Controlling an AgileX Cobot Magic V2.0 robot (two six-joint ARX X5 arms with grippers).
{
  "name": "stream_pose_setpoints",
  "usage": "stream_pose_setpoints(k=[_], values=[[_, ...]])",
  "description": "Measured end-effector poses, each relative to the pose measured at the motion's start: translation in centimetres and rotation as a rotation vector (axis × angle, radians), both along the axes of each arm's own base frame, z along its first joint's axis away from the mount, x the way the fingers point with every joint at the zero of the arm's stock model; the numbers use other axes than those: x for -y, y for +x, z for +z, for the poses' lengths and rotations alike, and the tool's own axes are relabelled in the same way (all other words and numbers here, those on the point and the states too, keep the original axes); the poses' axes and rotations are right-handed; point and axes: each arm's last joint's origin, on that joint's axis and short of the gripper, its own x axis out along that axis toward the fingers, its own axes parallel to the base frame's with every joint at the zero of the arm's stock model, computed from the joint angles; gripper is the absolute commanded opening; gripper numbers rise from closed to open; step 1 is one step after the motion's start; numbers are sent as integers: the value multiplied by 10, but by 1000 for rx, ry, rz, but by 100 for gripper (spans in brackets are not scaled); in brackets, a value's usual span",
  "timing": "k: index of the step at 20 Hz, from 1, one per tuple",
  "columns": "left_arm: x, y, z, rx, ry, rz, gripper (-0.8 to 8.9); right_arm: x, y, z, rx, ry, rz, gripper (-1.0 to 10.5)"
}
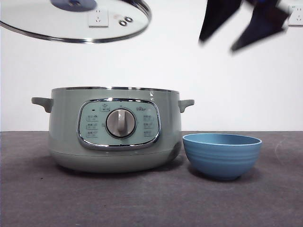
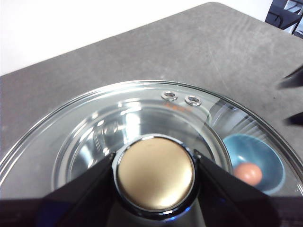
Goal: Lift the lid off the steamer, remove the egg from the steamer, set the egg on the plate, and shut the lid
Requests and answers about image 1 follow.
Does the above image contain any pale green electric steamer pot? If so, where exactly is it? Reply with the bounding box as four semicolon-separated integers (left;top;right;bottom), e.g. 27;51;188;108
31;87;195;175

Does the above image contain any glass lid with green knob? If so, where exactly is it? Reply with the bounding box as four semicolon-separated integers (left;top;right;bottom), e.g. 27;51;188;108
0;0;152;44

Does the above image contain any white wall socket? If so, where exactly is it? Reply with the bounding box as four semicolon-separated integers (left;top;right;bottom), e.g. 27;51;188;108
88;8;109;28
287;4;303;27

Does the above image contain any blue ribbed bowl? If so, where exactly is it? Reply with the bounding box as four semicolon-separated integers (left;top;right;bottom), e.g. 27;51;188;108
182;133;263;182

